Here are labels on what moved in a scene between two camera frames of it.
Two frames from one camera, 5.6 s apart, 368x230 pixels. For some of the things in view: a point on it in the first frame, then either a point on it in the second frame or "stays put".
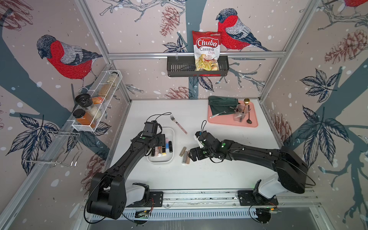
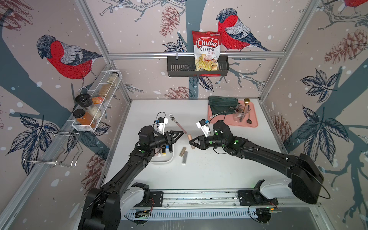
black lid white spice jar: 86,100 stays put
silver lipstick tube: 184,157 stays put
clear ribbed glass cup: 239,115 stays put
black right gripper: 196,151 → 201,144
